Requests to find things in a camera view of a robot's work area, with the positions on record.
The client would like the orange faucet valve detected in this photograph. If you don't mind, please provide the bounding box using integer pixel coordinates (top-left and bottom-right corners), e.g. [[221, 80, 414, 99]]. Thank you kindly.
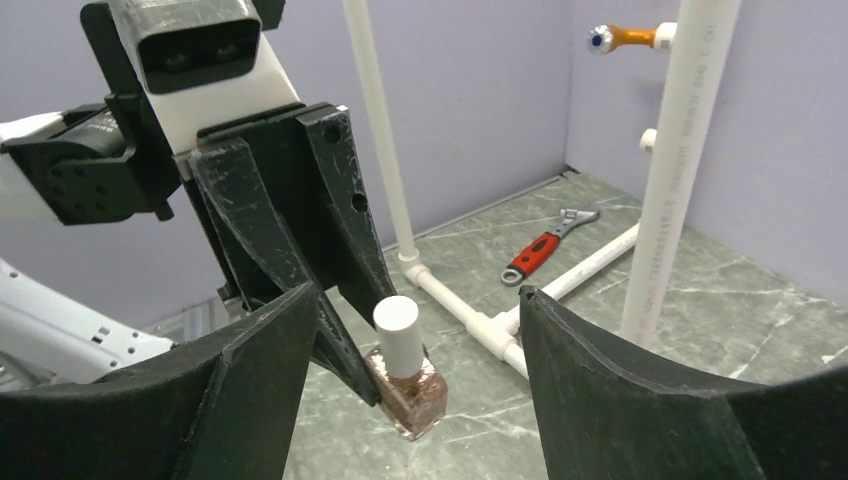
[[586, 22, 677, 56]]

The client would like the glitter nail polish bottle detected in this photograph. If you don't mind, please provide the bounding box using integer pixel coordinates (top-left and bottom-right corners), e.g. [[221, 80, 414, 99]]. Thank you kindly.
[[364, 347, 448, 442]]

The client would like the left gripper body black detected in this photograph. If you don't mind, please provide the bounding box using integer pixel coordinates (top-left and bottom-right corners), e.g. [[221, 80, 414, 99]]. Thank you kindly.
[[186, 103, 345, 311]]

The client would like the white nail polish cap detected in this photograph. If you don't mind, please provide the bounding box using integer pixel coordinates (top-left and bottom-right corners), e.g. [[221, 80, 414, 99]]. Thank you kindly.
[[373, 295, 424, 379]]

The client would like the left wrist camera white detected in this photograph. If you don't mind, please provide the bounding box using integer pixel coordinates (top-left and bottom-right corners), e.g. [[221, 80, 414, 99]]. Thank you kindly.
[[79, 1, 300, 154]]

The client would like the red adjustable wrench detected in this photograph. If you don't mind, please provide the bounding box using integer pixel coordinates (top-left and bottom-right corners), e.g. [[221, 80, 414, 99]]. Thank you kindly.
[[500, 203, 600, 287]]

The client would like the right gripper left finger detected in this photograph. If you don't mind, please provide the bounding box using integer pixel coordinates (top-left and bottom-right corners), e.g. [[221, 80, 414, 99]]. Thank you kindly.
[[1, 283, 319, 479]]

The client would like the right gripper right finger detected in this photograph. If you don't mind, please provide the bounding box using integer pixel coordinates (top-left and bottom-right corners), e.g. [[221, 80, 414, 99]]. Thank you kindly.
[[519, 286, 847, 479]]

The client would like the white PVC pipe frame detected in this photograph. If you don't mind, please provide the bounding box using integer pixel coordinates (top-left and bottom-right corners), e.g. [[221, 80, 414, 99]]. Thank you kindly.
[[341, 0, 743, 380]]

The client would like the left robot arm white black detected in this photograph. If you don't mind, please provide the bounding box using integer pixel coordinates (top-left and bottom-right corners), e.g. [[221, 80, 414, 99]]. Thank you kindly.
[[6, 94, 395, 318]]

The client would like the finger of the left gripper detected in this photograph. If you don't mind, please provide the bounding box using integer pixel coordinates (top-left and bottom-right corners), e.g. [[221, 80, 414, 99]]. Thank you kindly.
[[189, 140, 380, 406], [297, 105, 396, 325]]

